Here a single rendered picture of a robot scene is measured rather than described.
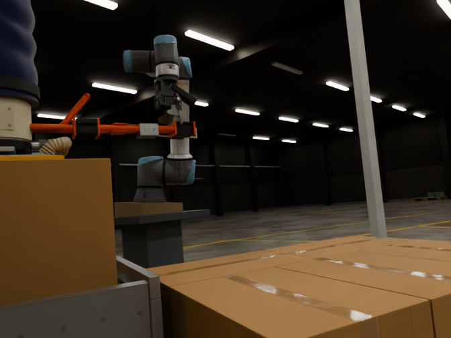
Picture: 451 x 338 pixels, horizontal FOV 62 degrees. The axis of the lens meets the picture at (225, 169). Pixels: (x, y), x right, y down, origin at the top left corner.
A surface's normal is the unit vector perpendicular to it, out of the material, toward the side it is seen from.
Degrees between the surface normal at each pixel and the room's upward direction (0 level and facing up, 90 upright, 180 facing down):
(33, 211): 90
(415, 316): 90
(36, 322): 90
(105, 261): 90
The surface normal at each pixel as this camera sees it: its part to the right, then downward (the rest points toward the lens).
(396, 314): 0.45, -0.11
